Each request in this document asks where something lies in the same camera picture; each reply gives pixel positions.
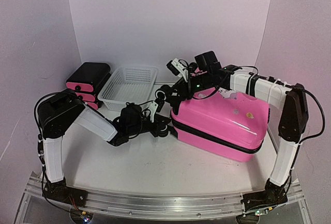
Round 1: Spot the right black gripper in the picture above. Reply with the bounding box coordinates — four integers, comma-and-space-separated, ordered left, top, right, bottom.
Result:
164, 72, 211, 102

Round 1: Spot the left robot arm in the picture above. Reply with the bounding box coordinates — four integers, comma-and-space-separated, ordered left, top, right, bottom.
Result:
34, 89, 171, 207

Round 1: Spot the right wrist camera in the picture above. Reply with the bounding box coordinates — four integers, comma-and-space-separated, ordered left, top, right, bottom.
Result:
167, 58, 188, 80

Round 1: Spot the black pink drawer organizer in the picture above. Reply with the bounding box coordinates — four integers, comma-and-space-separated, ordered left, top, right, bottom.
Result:
66, 62, 111, 110

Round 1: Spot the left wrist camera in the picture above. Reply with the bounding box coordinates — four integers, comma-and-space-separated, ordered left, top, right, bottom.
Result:
147, 99, 164, 123

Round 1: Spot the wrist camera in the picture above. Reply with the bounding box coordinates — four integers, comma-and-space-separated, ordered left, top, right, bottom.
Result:
167, 58, 188, 80
147, 99, 164, 123

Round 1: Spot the white plastic mesh basket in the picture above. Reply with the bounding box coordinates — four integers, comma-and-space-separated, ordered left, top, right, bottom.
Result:
97, 66, 158, 111

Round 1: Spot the pink hard-shell suitcase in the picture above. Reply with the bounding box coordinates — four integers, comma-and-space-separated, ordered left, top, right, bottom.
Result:
155, 63, 271, 163

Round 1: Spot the small green circuit board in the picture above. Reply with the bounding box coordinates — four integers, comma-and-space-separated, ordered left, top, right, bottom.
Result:
79, 211, 93, 223

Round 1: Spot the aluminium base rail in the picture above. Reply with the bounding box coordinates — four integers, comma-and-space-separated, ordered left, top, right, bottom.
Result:
14, 173, 311, 223

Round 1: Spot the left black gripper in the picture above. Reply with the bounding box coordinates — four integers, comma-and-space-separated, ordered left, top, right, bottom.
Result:
128, 115, 170, 137

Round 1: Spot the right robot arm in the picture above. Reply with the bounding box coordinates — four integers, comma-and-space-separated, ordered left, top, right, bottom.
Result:
167, 51, 311, 212

